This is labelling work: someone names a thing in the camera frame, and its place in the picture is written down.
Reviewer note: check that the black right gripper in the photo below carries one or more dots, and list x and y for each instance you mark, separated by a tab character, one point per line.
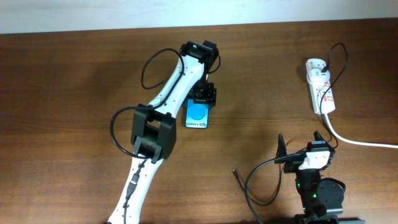
292	166

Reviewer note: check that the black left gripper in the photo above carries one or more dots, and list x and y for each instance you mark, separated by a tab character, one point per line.
209	97

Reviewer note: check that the blue Galaxy smartphone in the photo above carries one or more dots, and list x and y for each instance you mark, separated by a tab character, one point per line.
196	115

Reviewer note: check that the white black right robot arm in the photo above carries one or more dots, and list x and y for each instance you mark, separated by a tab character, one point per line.
321	198

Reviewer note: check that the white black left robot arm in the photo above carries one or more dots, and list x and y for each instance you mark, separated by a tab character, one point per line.
154	129

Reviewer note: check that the white USB charger adapter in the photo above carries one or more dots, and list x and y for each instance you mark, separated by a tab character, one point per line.
317	76

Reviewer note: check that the white power strip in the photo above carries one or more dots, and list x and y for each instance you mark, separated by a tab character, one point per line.
322	97

